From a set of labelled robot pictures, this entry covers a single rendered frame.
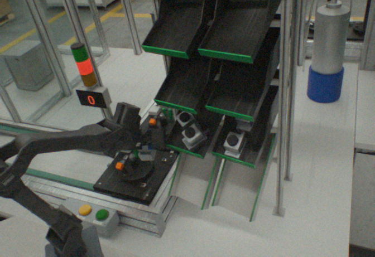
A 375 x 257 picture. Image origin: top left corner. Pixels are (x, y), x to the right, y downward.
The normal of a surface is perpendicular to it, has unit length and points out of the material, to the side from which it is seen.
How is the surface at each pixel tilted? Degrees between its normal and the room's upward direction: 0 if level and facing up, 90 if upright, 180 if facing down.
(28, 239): 0
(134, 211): 0
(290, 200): 0
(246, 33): 25
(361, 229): 90
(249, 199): 45
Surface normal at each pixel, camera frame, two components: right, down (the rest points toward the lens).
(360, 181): -0.38, 0.59
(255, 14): -0.35, -0.48
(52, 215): 0.75, 0.30
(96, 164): -0.14, -0.79
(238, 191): -0.47, -0.17
